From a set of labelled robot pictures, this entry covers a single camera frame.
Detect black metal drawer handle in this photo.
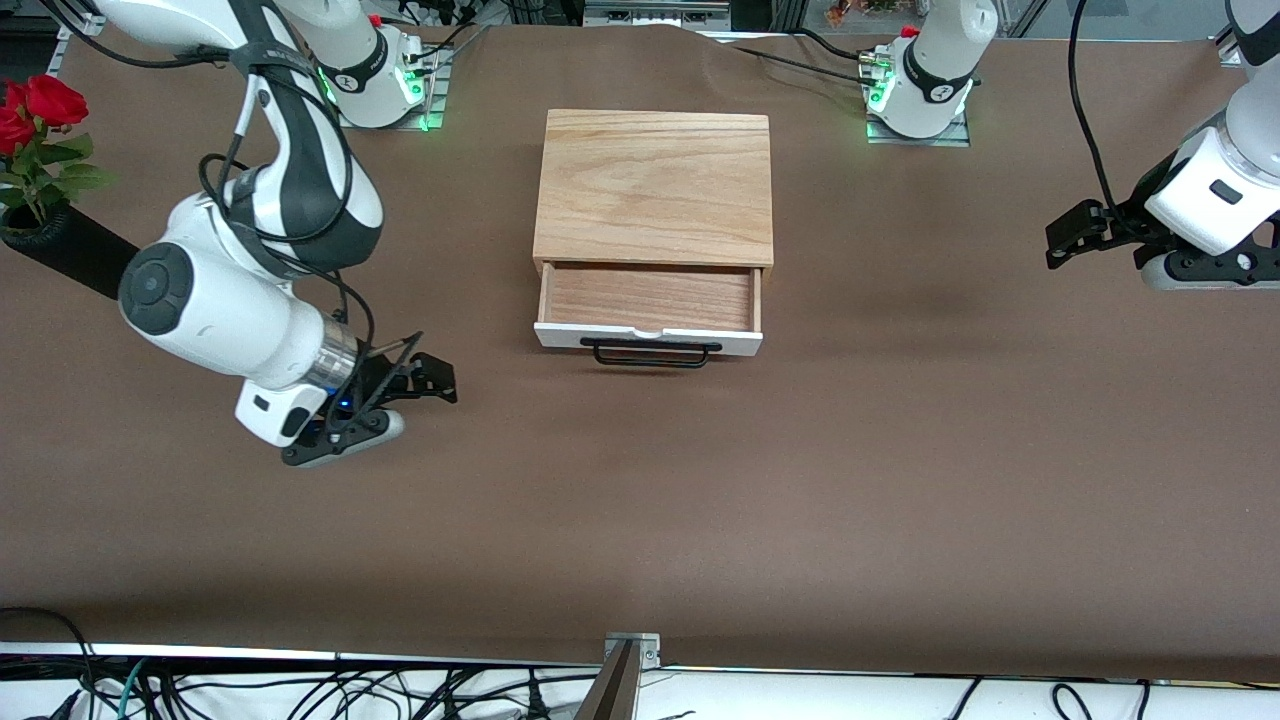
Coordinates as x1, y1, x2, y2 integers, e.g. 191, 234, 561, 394
580, 337, 723, 370

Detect light wooden drawer cabinet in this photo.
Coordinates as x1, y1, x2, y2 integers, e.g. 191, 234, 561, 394
532, 108, 776, 276

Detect black cylindrical vase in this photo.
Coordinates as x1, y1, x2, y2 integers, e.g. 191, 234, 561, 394
0, 203, 143, 301

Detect grey equipment box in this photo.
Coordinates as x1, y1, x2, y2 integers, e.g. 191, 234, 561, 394
580, 0, 733, 31

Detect red rose with green leaves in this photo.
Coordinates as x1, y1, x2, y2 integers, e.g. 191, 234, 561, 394
0, 73, 118, 226

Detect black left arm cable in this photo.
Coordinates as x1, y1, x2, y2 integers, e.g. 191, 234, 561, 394
1068, 0, 1126, 216

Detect aluminium frame profile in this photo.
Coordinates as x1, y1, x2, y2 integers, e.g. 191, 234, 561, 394
1208, 20, 1251, 69
38, 0, 109, 43

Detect black base connector cables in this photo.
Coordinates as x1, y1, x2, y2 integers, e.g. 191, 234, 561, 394
700, 28, 893, 86

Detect small metal edge bracket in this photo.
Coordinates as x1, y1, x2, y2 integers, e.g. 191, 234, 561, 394
604, 632, 662, 669

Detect dark brown mounting post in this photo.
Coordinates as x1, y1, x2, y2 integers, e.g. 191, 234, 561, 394
574, 640, 641, 720

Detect black cable bundle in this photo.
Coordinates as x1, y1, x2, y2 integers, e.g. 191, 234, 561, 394
0, 655, 601, 720

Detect teal cable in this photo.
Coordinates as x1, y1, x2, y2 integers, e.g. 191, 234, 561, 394
112, 658, 153, 720

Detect black looping cable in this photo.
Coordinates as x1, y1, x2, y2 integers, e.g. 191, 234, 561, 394
0, 606, 98, 720

